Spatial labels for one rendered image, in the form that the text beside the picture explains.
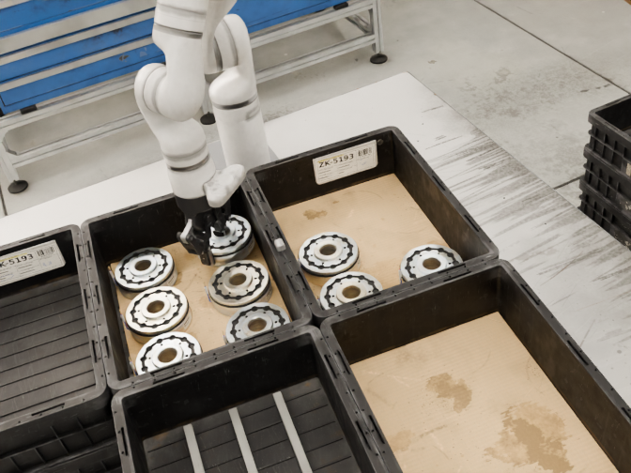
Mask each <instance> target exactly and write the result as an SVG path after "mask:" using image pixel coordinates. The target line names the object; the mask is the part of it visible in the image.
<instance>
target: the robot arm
mask: <svg viewBox="0 0 631 473"><path fill-rule="evenodd" d="M236 2H237V0H157V5H156V11H155V18H154V24H153V32H152V37H153V41H154V43H155V44H156V45H157V46H158V47H159V48H161V49H162V50H163V52H164V54H165V58H166V65H164V64H158V63H152V64H148V65H146V66H144V67H143V68H141V69H140V71H139V72H138V74H137V76H136V78H135V83H134V95H135V98H136V101H137V104H138V107H139V109H140V111H141V113H142V115H143V116H144V118H145V120H146V122H147V124H148V125H149V127H150V128H151V130H152V132H153V133H154V134H155V136H156V137H157V139H158V141H159V143H160V146H161V149H162V154H163V157H164V160H165V163H166V167H167V174H168V177H169V180H170V184H171V187H172V190H173V193H174V195H175V198H176V201H177V206H178V207H179V208H180V209H181V210H182V212H183V213H184V214H185V224H186V227H185V229H184V231H183V233H180V232H178V233H177V239H178V241H179V242H180V243H181V244H182V246H183V247H184V248H185V249H186V250H187V252H188V253H191V254H196V255H199V256H200V259H201V263H202V264H203V265H206V266H209V267H213V266H214V265H215V260H214V257H213V253H212V249H211V248H210V241H209V239H210V238H211V237H212V234H211V227H212V228H214V229H213V231H212V232H213V234H214V236H216V237H224V236H226V235H227V233H226V231H225V229H226V222H227V221H230V220H231V206H230V197H231V195H232V194H233V193H234V192H235V190H236V189H237V188H238V187H239V185H240V184H241V182H242V181H243V180H244V178H245V176H246V173H247V171H248V170H250V169H251V168H254V167H256V166H259V165H262V164H266V163H269V162H270V157H269V148H268V142H267V137H266V133H265V128H264V123H263V118H262V114H261V108H260V104H259V99H258V94H257V89H256V80H255V75H254V63H253V56H252V48H251V40H250V38H249V34H248V30H247V27H246V25H245V23H244V22H243V20H242V19H241V18H240V16H238V15H236V14H229V15H226V14H227V13H228V11H229V10H230V9H231V8H232V6H234V5H235V3H236ZM223 70H225V72H224V73H223V74H221V75H220V76H219V77H218V78H217V79H215V80H214V81H213V82H212V84H211V85H210V87H209V91H208V92H209V97H210V101H211V105H212V109H213V113H214V116H215V120H216V124H217V128H218V132H219V135H220V139H221V144H222V148H223V154H224V158H225V163H226V167H227V168H225V169H222V170H216V168H215V165H214V162H213V159H212V157H211V156H210V153H209V150H208V143H207V140H206V136H205V133H204V131H203V129H202V127H201V126H200V124H199V123H198V122H197V121H195V120H194V119H193V117H194V116H195V115H196V113H197V112H198V111H199V109H200V107H201V105H202V102H203V99H204V95H205V75H204V73H206V74H211V73H216V72H219V71H223ZM221 208H224V210H225V214H224V213H222V210H221ZM203 232H205V233H203ZM200 239H202V240H204V244H203V243H200Z"/></svg>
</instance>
